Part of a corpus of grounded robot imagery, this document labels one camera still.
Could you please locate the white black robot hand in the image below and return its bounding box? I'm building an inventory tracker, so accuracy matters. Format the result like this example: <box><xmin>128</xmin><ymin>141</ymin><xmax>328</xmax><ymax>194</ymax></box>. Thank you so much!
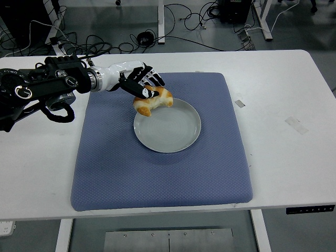
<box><xmin>100</xmin><ymin>60</ymin><xmax>166</xmax><ymax>101</ymax></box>

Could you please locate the orange white croissant bread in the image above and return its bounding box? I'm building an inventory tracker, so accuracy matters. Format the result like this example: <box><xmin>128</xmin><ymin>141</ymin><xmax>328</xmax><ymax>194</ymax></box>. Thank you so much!
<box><xmin>132</xmin><ymin>85</ymin><xmax>174</xmax><ymax>117</ymax></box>

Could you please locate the round grey plate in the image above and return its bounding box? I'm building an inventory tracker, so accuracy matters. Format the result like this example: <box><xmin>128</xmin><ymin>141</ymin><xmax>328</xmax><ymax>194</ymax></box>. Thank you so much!
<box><xmin>133</xmin><ymin>98</ymin><xmax>202</xmax><ymax>154</ymax></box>

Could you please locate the grey metal plate with screws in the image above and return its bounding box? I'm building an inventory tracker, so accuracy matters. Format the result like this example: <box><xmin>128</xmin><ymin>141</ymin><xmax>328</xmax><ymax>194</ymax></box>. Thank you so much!
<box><xmin>103</xmin><ymin>228</ymin><xmax>234</xmax><ymax>252</ymax></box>

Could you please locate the black cabinet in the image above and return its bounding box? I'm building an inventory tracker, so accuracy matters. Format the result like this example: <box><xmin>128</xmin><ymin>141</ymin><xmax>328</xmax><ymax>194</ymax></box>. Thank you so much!
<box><xmin>0</xmin><ymin>0</ymin><xmax>53</xmax><ymax>49</ymax></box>

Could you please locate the blue quilted mat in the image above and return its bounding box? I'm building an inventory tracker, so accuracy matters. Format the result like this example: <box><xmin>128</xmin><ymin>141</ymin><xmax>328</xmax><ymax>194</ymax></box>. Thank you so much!
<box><xmin>70</xmin><ymin>72</ymin><xmax>254</xmax><ymax>213</ymax></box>

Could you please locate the black equipment box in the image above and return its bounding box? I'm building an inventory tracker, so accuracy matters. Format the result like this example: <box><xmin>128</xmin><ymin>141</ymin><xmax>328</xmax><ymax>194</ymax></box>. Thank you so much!
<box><xmin>217</xmin><ymin>0</ymin><xmax>251</xmax><ymax>24</ymax></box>

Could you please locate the white table leg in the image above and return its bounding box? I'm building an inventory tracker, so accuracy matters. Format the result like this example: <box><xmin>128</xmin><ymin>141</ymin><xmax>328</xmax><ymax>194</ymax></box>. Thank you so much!
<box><xmin>55</xmin><ymin>219</ymin><xmax>74</xmax><ymax>252</ymax></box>
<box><xmin>249</xmin><ymin>209</ymin><xmax>272</xmax><ymax>252</ymax></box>

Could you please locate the large clear tape piece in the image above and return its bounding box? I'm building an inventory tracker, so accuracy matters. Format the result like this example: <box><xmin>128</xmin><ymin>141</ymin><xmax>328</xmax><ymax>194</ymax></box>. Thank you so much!
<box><xmin>283</xmin><ymin>116</ymin><xmax>309</xmax><ymax>135</ymax></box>

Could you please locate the white power strip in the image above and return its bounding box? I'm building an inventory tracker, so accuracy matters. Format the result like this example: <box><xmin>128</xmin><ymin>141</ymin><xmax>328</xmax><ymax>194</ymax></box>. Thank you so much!
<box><xmin>0</xmin><ymin>221</ymin><xmax>16</xmax><ymax>237</ymax></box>

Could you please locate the black table control panel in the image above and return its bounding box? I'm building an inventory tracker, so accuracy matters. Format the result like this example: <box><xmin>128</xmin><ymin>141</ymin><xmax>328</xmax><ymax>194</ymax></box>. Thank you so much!
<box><xmin>285</xmin><ymin>205</ymin><xmax>335</xmax><ymax>215</ymax></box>

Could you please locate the coiled black cable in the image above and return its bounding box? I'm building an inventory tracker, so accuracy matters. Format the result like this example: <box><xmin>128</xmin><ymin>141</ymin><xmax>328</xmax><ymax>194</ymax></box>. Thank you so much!
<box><xmin>136</xmin><ymin>31</ymin><xmax>155</xmax><ymax>47</ymax></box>

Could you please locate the long black floor cable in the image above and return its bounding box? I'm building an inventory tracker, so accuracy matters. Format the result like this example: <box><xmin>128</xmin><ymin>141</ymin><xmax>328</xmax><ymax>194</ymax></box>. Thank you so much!
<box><xmin>62</xmin><ymin>26</ymin><xmax>253</xmax><ymax>56</ymax></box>

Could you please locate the looped black floor cable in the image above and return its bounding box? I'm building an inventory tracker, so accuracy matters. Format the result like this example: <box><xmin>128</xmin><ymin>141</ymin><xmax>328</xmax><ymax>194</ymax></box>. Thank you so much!
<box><xmin>162</xmin><ymin>2</ymin><xmax>221</xmax><ymax>33</ymax></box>

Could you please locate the white floor cable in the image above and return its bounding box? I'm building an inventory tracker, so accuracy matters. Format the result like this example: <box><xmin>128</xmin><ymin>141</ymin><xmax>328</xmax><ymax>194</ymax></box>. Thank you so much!
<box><xmin>0</xmin><ymin>20</ymin><xmax>70</xmax><ymax>58</ymax></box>
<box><xmin>244</xmin><ymin>0</ymin><xmax>300</xmax><ymax>33</ymax></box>

